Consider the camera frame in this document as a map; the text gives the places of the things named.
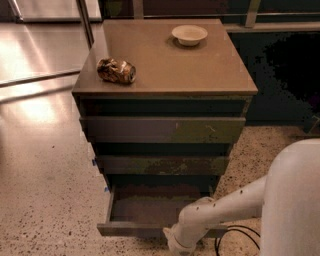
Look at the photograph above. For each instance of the white bowl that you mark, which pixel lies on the white bowl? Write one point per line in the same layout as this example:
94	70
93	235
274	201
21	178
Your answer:
189	35

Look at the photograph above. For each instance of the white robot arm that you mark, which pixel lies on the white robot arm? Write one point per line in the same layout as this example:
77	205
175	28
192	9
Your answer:
286	199

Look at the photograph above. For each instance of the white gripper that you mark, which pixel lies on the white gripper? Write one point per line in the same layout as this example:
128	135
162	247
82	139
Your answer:
178	246

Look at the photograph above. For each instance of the brown drawer cabinet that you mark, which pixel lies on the brown drawer cabinet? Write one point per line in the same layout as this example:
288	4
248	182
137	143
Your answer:
207	80

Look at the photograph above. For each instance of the drawer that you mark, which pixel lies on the drawer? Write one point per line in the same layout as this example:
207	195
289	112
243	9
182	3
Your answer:
162	129
143	211
163	165

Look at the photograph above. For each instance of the crushed brown soda can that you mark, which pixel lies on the crushed brown soda can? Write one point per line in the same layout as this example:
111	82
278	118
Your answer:
116	71

